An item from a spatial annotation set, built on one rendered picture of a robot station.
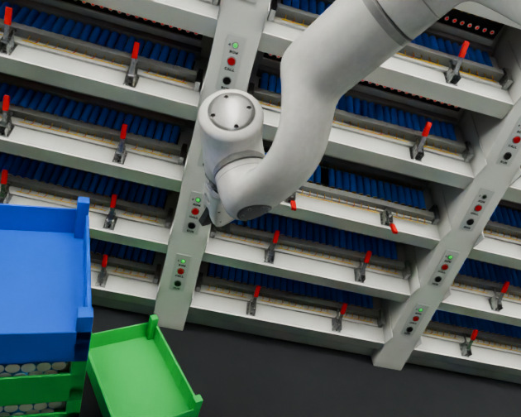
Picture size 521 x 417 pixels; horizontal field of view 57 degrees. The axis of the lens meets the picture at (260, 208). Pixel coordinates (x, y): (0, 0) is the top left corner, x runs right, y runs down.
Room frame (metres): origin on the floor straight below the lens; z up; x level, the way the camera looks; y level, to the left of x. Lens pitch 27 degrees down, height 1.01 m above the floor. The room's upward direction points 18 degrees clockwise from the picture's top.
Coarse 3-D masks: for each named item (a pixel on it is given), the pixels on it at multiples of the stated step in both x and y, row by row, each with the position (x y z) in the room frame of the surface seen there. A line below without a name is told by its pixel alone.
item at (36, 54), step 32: (0, 0) 1.10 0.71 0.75; (64, 0) 1.14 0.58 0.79; (0, 32) 1.03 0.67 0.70; (32, 32) 1.03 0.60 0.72; (64, 32) 1.07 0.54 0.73; (96, 32) 1.11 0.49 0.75; (128, 32) 1.15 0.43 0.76; (160, 32) 1.18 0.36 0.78; (192, 32) 1.19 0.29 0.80; (0, 64) 0.97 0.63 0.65; (32, 64) 0.98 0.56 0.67; (64, 64) 1.01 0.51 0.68; (96, 64) 1.04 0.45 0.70; (128, 64) 1.08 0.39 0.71; (160, 64) 1.09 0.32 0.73; (192, 64) 1.14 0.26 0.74; (128, 96) 1.02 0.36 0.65; (160, 96) 1.03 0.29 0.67; (192, 96) 1.06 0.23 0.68
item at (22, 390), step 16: (80, 368) 0.45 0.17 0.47; (0, 384) 0.40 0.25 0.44; (16, 384) 0.41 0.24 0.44; (32, 384) 0.42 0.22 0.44; (48, 384) 0.43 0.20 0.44; (64, 384) 0.44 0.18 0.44; (80, 384) 0.45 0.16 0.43; (0, 400) 0.40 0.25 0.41; (16, 400) 0.41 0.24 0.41; (32, 400) 0.42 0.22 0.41; (48, 400) 0.43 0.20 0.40; (64, 400) 0.44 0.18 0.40
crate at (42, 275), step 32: (0, 224) 0.65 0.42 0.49; (32, 224) 0.67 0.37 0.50; (64, 224) 0.70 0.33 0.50; (0, 256) 0.59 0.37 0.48; (32, 256) 0.61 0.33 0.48; (64, 256) 0.63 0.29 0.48; (0, 288) 0.52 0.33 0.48; (32, 288) 0.54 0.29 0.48; (64, 288) 0.56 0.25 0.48; (0, 320) 0.47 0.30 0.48; (32, 320) 0.48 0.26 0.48; (64, 320) 0.50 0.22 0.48; (0, 352) 0.40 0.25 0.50; (32, 352) 0.42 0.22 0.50; (64, 352) 0.43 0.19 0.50
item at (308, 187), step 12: (312, 192) 1.15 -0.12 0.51; (324, 192) 1.15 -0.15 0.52; (336, 192) 1.15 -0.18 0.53; (348, 192) 1.17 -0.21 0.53; (372, 204) 1.17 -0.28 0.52; (384, 204) 1.18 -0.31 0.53; (396, 204) 1.19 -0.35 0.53; (396, 216) 1.17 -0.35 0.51; (420, 216) 1.20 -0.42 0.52; (432, 216) 1.20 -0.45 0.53
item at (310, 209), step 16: (432, 192) 1.31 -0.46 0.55; (288, 208) 1.09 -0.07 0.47; (304, 208) 1.10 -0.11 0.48; (320, 208) 1.11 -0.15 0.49; (336, 208) 1.13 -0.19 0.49; (352, 208) 1.15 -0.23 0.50; (432, 208) 1.24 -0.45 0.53; (336, 224) 1.12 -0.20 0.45; (352, 224) 1.13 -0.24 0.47; (368, 224) 1.13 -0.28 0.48; (400, 224) 1.16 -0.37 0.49; (416, 224) 1.18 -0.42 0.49; (432, 224) 1.20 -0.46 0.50; (448, 224) 1.16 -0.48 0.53; (400, 240) 1.16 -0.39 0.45; (416, 240) 1.16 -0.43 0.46; (432, 240) 1.16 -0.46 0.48
